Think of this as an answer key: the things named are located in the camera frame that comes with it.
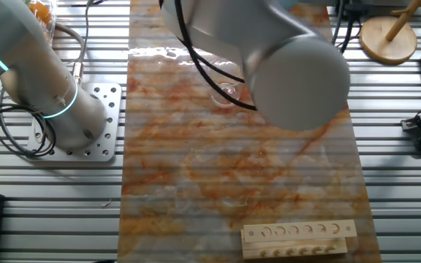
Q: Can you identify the thin grey cable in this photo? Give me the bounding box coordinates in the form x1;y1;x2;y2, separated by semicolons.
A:
66;0;94;65

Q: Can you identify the wooden stand with round base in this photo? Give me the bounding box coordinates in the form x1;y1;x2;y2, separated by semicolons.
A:
359;0;421;66

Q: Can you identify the clear plastic fruit tray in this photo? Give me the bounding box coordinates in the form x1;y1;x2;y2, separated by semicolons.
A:
27;0;58;47

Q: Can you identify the grey robot power cable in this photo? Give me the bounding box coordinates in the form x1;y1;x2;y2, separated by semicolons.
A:
54;22;88;85

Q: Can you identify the orange marble pattern mat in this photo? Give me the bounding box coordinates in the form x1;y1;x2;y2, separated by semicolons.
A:
117;0;382;263

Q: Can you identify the orange fruit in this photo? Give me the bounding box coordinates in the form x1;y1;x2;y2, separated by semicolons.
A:
29;1;53;25

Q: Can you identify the wooden test tube rack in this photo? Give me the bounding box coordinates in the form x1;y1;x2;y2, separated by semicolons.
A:
240;218;357;260

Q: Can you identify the thin black cable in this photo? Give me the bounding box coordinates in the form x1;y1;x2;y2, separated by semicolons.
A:
336;14;362;54
70;0;105;7

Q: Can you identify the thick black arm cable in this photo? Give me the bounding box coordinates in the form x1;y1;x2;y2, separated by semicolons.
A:
173;0;257;111
181;36;246;84

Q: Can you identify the black cable bundle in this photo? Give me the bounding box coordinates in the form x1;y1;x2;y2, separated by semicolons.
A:
0;102;57;159

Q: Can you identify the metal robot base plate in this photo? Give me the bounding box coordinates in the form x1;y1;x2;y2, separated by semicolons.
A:
26;82;123;164

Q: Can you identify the clear glass beaker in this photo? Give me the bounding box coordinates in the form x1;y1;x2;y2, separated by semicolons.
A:
210;58;246;110

